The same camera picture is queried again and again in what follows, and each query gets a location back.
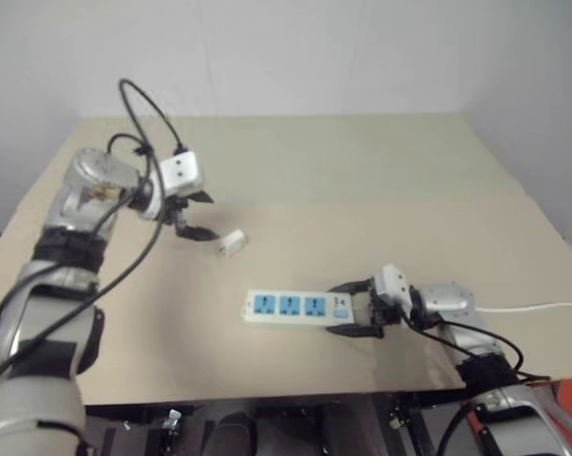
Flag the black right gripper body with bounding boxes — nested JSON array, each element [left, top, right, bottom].
[[365, 283, 405, 330]]

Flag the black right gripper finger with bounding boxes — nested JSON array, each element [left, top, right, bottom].
[[325, 279, 375, 296], [327, 323, 385, 340]]

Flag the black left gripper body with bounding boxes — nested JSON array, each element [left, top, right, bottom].
[[163, 191, 198, 238]]

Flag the white power strip blue sockets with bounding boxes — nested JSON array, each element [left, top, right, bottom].
[[240, 288, 373, 330]]

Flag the white charger plug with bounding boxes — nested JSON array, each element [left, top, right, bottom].
[[215, 228, 248, 259]]

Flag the dark rounded shape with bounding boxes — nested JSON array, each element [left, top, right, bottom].
[[203, 409, 259, 456]]

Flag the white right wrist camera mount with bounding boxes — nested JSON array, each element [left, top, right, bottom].
[[372, 264, 413, 315]]

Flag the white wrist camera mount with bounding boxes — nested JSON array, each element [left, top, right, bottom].
[[159, 148, 207, 198], [372, 264, 413, 315]]

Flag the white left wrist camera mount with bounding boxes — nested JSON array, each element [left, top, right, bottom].
[[159, 148, 207, 198]]

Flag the black table frame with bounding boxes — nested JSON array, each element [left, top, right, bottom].
[[83, 388, 464, 456]]

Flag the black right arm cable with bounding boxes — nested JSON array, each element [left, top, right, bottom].
[[401, 314, 553, 456]]

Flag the white power strip cord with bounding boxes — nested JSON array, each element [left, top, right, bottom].
[[474, 302, 572, 315]]

